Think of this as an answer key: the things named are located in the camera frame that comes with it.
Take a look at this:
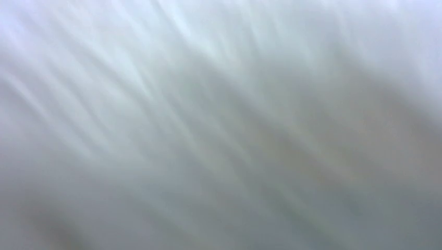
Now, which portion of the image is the white plastic bag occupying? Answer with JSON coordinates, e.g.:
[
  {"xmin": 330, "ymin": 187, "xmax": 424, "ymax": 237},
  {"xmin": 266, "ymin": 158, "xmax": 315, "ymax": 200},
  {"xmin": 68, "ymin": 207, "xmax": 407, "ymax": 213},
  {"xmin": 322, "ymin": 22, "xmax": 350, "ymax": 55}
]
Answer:
[{"xmin": 1, "ymin": 1, "xmax": 441, "ymax": 249}]

